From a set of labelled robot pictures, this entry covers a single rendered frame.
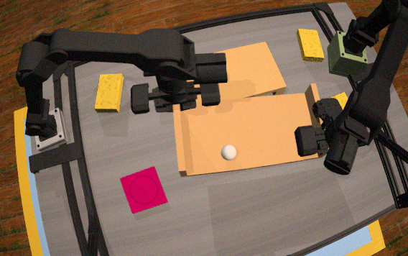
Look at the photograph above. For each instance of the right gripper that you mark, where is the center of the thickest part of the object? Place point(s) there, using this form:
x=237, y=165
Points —
x=310, y=140

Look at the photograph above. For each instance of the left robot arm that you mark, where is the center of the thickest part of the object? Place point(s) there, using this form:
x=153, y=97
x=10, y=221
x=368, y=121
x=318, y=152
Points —
x=155, y=51

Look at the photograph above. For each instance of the yellow sponge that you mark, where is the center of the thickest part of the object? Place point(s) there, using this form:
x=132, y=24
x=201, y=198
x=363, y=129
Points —
x=108, y=95
x=342, y=98
x=310, y=46

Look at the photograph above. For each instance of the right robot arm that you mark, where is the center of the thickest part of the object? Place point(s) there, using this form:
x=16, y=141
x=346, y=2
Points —
x=367, y=105

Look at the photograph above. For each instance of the tan low table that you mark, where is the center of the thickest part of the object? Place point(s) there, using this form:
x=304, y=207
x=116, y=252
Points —
x=251, y=72

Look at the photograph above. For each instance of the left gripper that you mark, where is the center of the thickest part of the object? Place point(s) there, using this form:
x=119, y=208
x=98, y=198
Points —
x=140, y=97

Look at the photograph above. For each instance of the white ball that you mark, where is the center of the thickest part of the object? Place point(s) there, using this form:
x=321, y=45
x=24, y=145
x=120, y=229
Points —
x=228, y=152

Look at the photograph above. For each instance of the orange tray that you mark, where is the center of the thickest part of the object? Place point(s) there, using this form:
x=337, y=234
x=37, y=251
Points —
x=260, y=128

